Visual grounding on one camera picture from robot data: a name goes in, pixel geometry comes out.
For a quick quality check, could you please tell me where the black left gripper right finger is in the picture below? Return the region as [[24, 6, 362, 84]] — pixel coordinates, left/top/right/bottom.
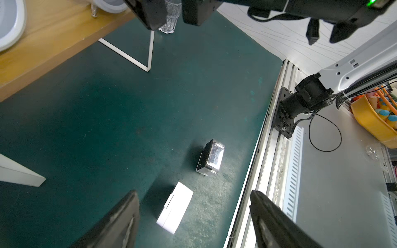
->
[[250, 190, 321, 248]]

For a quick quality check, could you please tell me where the yellow wooden two-tier shelf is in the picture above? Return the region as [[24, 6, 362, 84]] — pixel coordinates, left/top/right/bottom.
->
[[0, 0, 155, 188]]

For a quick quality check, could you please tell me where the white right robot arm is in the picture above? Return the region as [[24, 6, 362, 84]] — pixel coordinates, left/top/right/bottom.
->
[[237, 1, 397, 120]]

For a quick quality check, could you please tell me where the clear drinking glass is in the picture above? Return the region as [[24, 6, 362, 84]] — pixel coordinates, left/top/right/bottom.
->
[[158, 0, 182, 34]]

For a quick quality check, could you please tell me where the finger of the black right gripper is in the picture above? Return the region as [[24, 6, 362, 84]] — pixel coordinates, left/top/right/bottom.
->
[[124, 0, 167, 31], [182, 0, 223, 26]]

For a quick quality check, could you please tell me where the white twin-bell alarm clock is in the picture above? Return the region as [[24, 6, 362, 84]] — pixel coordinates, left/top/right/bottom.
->
[[1, 0, 27, 52]]

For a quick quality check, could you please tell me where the yellow toy bin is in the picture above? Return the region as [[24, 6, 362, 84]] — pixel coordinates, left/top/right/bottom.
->
[[350, 88, 397, 149]]

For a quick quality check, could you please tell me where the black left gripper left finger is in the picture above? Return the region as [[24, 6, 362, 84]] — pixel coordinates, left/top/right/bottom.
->
[[71, 190, 140, 248]]

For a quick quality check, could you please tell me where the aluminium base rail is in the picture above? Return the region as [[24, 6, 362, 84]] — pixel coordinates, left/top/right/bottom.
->
[[224, 60, 300, 248]]

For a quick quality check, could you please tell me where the white cube alarm clock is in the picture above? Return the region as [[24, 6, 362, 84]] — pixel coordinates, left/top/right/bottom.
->
[[156, 182, 193, 235]]

